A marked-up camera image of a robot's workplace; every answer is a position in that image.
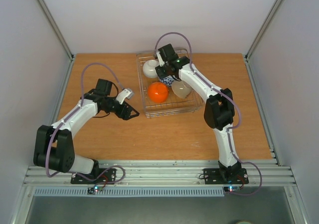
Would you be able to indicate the red patterned ceramic bowl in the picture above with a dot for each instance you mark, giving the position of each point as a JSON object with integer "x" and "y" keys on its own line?
{"x": 168, "y": 81}

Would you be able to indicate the chrome wire dish rack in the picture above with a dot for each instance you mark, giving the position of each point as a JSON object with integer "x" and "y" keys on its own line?
{"x": 173, "y": 104}

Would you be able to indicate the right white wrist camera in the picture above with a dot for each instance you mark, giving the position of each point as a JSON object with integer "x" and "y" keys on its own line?
{"x": 160, "y": 60}

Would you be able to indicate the orange white ceramic bowl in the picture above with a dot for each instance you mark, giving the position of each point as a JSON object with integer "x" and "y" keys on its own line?
{"x": 158, "y": 92}

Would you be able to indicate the left small circuit board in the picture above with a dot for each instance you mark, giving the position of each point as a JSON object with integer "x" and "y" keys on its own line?
{"x": 96, "y": 190}

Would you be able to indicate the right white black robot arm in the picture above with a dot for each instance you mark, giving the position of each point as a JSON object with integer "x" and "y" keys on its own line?
{"x": 219, "y": 108}

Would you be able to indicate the grey slotted cable duct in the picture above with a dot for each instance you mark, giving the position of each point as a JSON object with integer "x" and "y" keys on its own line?
{"x": 129, "y": 192}

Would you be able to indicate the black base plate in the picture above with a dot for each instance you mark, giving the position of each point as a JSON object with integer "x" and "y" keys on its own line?
{"x": 107, "y": 177}
{"x": 212, "y": 176}

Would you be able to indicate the right small circuit board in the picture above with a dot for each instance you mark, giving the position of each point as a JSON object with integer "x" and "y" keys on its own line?
{"x": 231, "y": 189}

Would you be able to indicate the plain white bottom bowl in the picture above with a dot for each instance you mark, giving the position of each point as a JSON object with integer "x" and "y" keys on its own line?
{"x": 149, "y": 68}

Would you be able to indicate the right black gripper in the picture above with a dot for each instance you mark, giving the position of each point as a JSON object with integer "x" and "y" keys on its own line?
{"x": 162, "y": 72}

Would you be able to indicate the small circuit board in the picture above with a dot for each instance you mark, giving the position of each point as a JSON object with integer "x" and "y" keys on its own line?
{"x": 231, "y": 189}
{"x": 96, "y": 190}

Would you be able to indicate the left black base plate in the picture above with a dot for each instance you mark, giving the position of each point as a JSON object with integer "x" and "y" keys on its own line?
{"x": 107, "y": 177}

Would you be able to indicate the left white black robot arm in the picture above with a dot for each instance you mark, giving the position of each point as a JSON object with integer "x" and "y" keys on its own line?
{"x": 54, "y": 148}

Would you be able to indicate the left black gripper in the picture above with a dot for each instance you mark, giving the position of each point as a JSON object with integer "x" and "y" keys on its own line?
{"x": 130, "y": 109}

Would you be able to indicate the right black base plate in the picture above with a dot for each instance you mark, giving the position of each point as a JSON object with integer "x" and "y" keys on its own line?
{"x": 212, "y": 176}

